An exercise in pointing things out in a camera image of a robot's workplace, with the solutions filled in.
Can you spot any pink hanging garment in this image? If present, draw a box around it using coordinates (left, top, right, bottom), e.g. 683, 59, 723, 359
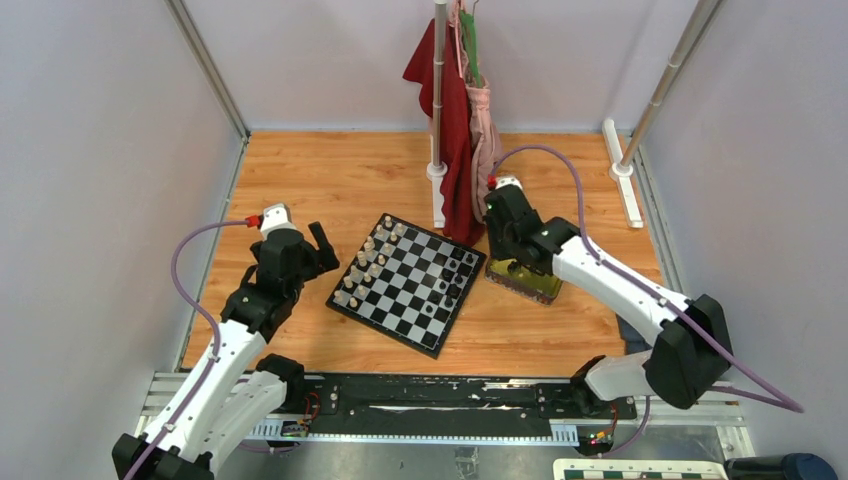
449, 1, 503, 223

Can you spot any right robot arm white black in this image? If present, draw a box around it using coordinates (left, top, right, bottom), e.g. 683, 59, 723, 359
484, 176, 731, 418

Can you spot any white rack foot bar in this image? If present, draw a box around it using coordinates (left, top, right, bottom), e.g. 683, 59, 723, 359
601, 118, 645, 229

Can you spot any grey crumpled cloth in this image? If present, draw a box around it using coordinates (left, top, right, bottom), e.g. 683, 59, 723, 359
616, 315, 651, 355

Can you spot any white chess pieces row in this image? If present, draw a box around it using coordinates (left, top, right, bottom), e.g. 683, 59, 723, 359
328, 215, 407, 311

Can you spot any black rook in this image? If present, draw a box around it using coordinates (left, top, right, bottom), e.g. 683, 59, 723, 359
450, 247, 465, 261

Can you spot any green clothes hanger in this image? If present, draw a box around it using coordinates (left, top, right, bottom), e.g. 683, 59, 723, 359
459, 7, 483, 88

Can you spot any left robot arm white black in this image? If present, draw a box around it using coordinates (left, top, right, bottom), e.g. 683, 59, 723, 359
112, 203, 339, 479

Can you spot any red hanging shirt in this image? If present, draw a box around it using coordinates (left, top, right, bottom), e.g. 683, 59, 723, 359
402, 21, 485, 246

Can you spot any white clothes rack pole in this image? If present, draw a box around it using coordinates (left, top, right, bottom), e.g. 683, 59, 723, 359
427, 0, 448, 229

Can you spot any dark blue object corner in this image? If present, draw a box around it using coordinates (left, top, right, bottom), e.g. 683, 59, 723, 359
723, 453, 838, 480

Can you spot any black white chessboard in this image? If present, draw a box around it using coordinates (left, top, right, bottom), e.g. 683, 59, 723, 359
325, 213, 487, 358

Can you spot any yellow square tin box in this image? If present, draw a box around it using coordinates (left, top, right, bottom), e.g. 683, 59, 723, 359
485, 259, 563, 306

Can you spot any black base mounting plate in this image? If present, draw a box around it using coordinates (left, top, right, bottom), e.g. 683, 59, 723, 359
276, 373, 637, 440

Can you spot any silver diagonal rack pole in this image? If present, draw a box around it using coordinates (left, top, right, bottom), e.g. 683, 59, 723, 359
623, 0, 724, 165

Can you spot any aluminium frame rail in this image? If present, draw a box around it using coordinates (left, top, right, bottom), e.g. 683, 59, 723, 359
137, 372, 754, 467

